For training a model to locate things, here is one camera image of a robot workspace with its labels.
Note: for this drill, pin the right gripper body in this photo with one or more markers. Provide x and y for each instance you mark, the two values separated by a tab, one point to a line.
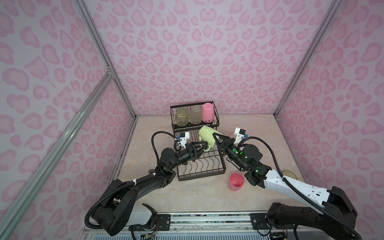
233	151

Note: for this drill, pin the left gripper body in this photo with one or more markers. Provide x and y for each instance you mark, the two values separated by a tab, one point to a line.
193	157

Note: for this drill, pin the pale green mug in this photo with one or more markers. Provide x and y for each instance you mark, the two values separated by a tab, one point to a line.
206	134

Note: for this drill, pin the pink plastic cup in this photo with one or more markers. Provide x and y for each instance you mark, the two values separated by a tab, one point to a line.
208	113

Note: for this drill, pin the bright green plastic cup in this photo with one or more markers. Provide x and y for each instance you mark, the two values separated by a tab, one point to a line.
182	117

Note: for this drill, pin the pale green textured cup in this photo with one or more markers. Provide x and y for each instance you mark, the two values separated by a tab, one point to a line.
195	116

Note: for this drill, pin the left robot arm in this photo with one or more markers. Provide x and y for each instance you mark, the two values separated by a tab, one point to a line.
115	208

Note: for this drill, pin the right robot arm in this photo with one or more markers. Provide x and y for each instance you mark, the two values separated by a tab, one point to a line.
329	210

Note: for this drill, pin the pink cup front right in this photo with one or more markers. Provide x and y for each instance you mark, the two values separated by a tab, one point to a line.
236	181

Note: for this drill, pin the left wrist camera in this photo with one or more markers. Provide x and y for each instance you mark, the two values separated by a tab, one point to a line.
183	139

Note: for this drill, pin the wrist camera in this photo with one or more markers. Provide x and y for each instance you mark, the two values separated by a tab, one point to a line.
183	139
239	134

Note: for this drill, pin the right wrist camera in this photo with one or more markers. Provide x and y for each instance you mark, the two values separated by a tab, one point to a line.
239	134

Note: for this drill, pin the black wire dish rack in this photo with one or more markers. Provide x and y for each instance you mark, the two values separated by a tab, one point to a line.
211	163

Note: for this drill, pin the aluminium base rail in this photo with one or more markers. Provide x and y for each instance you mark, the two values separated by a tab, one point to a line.
210	226

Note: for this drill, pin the aluminium frame post right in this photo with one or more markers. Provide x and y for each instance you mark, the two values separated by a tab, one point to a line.
328	19

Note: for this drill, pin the aluminium frame post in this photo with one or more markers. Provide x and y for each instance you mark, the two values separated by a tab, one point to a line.
328	19
91	26

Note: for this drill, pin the aluminium frame post left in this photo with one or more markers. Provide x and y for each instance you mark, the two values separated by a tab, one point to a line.
91	26

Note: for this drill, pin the aluminium frame diagonal bar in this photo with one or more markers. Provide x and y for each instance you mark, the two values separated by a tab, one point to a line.
29	192

